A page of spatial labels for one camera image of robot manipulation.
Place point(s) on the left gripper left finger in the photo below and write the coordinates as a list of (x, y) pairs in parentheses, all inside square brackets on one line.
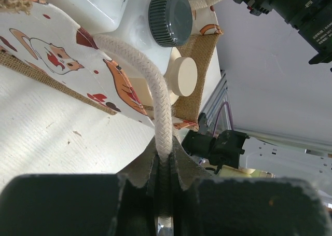
[(84, 204)]

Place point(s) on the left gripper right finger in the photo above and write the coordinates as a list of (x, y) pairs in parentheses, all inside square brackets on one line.
[(290, 203)]

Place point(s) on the brown canvas bag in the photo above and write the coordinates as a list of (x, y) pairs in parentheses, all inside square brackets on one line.
[(98, 66)]

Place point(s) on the cream wide-cap bottle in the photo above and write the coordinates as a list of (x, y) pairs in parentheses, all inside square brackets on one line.
[(181, 78)]

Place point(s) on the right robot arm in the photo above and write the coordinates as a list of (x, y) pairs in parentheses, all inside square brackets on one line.
[(274, 92)]

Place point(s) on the white bottle grey cap front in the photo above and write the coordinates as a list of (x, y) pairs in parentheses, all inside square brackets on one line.
[(154, 27)]

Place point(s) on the white bottle grey cap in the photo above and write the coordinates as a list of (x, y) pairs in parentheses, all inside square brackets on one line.
[(154, 27), (95, 16)]

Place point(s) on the white bottle grey cap rear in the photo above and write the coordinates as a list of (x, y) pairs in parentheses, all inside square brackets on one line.
[(95, 16)]

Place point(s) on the aluminium front rail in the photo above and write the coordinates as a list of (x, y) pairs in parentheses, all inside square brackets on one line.
[(216, 114)]

